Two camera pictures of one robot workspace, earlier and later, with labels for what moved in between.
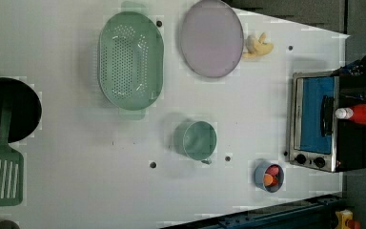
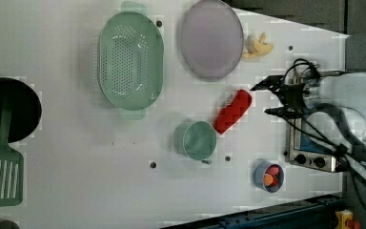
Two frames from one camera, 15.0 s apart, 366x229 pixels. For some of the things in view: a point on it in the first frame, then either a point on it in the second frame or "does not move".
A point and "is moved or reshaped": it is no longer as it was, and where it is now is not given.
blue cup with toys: [269, 176] does not move
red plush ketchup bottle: [361, 114] is moved or reshaped
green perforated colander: [131, 61] does not move
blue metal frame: [314, 214] does not move
